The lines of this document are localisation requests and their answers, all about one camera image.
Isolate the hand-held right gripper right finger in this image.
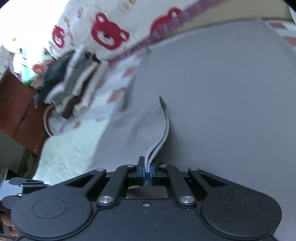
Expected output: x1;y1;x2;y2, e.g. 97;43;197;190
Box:
148;163;228;207

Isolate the bear print quilt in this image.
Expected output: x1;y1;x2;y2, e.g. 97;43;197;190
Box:
48;0;222;63

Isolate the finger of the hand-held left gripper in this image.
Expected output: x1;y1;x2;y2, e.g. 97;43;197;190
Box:
1;196;18;210
0;177;50;198

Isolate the stack of folded clothes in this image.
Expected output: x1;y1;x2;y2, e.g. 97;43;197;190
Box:
35;45;110;120

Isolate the grey shirt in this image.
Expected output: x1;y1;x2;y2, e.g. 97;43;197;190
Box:
92;19;296;232

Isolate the light green blanket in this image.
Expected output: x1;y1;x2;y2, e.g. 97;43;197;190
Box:
32;125;109;186

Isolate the plush rabbit toy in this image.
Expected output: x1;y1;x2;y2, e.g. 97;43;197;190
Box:
32;59;55;76

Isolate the beige mattress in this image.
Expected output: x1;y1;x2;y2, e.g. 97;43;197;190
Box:
171;0;294;35

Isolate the person's left hand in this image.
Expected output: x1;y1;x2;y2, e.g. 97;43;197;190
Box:
0;213;20;238

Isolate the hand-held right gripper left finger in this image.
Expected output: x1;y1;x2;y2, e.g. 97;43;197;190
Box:
65;156;147;207

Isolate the wooden dresser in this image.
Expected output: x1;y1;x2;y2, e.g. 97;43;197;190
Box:
0;71;50;156

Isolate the green plastic bag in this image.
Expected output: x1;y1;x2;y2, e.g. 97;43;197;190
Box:
20;65;34;86

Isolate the geometric patterned cloth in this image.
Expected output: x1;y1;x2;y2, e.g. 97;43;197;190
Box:
0;44;18;80

